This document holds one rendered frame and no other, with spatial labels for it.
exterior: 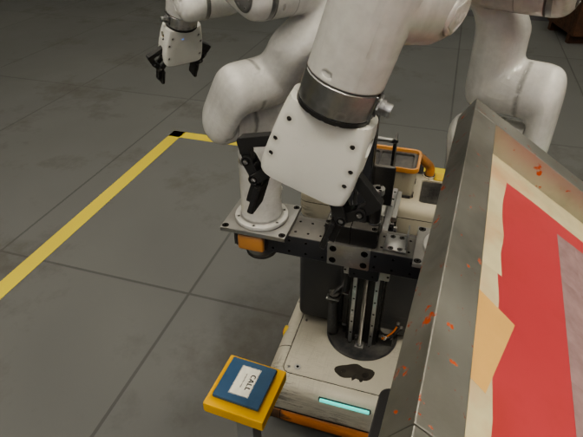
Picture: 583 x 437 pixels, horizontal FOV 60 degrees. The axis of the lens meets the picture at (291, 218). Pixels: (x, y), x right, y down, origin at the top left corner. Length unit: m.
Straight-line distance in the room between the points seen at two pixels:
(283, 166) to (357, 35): 0.16
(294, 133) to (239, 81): 0.42
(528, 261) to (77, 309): 2.40
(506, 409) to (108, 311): 2.38
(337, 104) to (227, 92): 0.48
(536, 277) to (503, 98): 0.38
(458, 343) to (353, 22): 0.26
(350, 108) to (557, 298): 0.32
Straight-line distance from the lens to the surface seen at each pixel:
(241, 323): 2.50
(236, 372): 1.08
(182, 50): 1.31
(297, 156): 0.50
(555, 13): 0.82
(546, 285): 0.63
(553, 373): 0.54
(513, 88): 0.91
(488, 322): 0.50
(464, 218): 0.51
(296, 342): 2.04
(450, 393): 0.36
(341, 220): 0.54
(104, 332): 2.61
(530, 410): 0.48
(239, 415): 1.05
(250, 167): 0.55
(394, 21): 0.43
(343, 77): 0.44
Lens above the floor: 1.82
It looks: 35 degrees down
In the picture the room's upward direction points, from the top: straight up
